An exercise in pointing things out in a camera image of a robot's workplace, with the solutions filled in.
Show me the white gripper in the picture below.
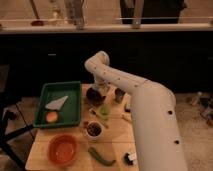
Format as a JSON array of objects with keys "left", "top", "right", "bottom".
[{"left": 91, "top": 81, "right": 110, "bottom": 97}]

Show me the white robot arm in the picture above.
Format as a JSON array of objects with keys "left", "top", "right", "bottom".
[{"left": 84, "top": 51, "right": 188, "bottom": 171}]

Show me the purple bowl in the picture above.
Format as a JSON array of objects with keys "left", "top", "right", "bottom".
[{"left": 86, "top": 88, "right": 105, "bottom": 107}]

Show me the white bowl with nuts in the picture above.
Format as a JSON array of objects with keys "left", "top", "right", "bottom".
[{"left": 83, "top": 121, "right": 103, "bottom": 141}]

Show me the orange bowl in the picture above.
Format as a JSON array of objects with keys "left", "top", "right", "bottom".
[{"left": 47, "top": 134, "right": 78, "bottom": 167}]

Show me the metal cup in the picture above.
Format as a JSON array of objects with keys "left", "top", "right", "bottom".
[{"left": 115, "top": 88, "right": 125, "bottom": 103}]

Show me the light green cup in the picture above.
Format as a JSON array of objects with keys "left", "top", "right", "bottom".
[{"left": 99, "top": 104, "right": 110, "bottom": 120}]

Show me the green plastic tray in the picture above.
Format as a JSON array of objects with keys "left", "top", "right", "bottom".
[{"left": 34, "top": 81, "right": 81, "bottom": 129}]

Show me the grey triangular cloth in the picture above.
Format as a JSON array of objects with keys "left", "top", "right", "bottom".
[{"left": 45, "top": 96, "right": 68, "bottom": 110}]

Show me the orange round fruit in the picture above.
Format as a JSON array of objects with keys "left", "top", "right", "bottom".
[{"left": 46, "top": 111, "right": 58, "bottom": 123}]

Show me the white dish brush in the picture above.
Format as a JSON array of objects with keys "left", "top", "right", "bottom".
[{"left": 124, "top": 153, "right": 137, "bottom": 165}]

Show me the green chili pepper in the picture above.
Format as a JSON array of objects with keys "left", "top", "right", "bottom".
[{"left": 88, "top": 147, "right": 115, "bottom": 166}]

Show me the black chair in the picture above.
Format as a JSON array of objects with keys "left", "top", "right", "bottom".
[{"left": 0, "top": 65, "right": 36, "bottom": 171}]

